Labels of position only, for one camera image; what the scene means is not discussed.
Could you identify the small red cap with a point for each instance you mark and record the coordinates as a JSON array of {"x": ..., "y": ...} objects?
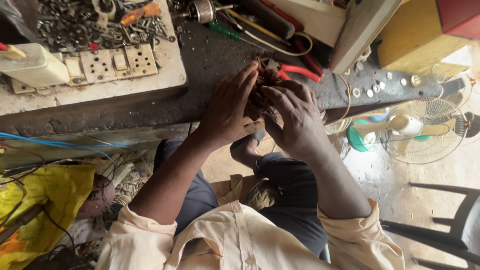
[{"x": 93, "y": 46}]

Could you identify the red box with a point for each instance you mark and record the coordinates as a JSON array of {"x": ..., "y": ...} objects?
[{"x": 459, "y": 17}]

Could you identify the brown round motor housing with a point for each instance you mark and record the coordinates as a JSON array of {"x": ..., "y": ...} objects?
[{"x": 98, "y": 197}]

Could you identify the person's right hand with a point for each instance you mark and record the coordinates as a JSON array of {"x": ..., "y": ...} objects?
[{"x": 300, "y": 123}]

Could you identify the person's foot in sandal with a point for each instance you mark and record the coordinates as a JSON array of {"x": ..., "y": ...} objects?
[{"x": 245, "y": 148}]

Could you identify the yellow wooden box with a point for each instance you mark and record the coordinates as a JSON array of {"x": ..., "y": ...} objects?
[{"x": 412, "y": 41}]

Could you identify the black plastic chair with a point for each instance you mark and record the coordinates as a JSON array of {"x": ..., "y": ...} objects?
[{"x": 453, "y": 225}]

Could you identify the pile of nuts and washers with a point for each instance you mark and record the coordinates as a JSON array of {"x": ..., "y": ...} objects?
[{"x": 78, "y": 26}]

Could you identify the person's dark trousers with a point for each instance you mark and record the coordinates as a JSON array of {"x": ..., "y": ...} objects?
[{"x": 296, "y": 195}]

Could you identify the cream switch and socket board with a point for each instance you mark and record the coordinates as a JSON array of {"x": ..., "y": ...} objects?
[{"x": 112, "y": 65}]

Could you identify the person's left hand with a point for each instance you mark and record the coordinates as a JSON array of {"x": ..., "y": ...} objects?
[{"x": 223, "y": 112}]

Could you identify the white appliance casing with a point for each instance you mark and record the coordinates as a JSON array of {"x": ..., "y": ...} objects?
[{"x": 360, "y": 33}]

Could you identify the person's cream shirt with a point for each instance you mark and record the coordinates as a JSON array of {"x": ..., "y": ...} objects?
[{"x": 232, "y": 240}]

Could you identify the scattered silver washers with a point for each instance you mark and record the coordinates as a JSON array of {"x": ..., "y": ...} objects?
[{"x": 375, "y": 88}]

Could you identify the worn wooden board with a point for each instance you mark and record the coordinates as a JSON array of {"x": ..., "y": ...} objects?
[{"x": 112, "y": 93}]

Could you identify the yellow plastic bag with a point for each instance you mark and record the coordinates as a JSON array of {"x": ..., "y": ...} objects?
[{"x": 41, "y": 210}]

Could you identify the motor armature with shaft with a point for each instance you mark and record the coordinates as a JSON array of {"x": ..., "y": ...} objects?
[{"x": 202, "y": 10}]

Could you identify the white plastic box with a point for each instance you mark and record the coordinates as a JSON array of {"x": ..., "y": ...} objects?
[{"x": 33, "y": 67}]

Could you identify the cream table fan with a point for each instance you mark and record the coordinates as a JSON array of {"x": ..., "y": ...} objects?
[{"x": 408, "y": 125}]

